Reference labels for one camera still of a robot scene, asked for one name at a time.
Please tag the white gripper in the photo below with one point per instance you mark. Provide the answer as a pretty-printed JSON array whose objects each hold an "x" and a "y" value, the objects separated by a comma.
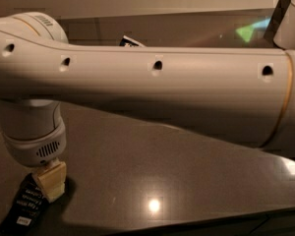
[{"x": 34, "y": 150}]

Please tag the black rxbar chocolate wrapper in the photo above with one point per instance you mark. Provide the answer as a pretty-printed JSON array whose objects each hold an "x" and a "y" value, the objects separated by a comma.
[{"x": 27, "y": 206}]

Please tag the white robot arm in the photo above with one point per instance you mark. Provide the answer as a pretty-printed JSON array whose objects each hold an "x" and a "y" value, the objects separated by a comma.
[{"x": 238, "y": 95}]

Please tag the blue kettle chips bag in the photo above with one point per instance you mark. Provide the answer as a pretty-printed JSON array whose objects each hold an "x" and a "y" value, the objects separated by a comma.
[{"x": 127, "y": 41}]

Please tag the black object at table corner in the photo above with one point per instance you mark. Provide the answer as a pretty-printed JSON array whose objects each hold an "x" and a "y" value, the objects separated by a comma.
[{"x": 276, "y": 19}]

